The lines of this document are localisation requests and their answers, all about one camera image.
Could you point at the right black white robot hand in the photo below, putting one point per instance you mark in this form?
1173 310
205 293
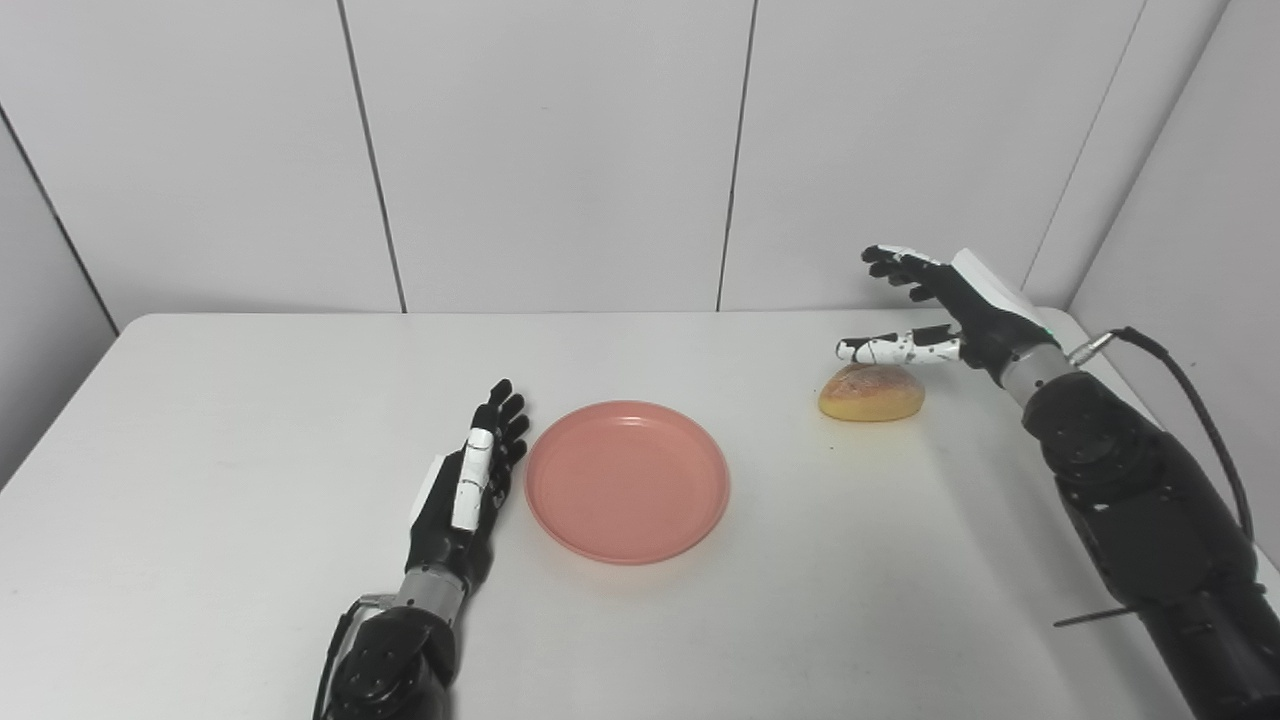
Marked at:
990 320

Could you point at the pink round plate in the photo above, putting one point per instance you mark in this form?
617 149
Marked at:
627 482

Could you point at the golden bread roll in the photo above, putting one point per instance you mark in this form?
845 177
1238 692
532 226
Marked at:
870 397

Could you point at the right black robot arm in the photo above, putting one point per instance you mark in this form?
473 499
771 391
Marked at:
1150 510

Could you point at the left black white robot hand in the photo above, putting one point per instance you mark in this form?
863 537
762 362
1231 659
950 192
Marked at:
435 540

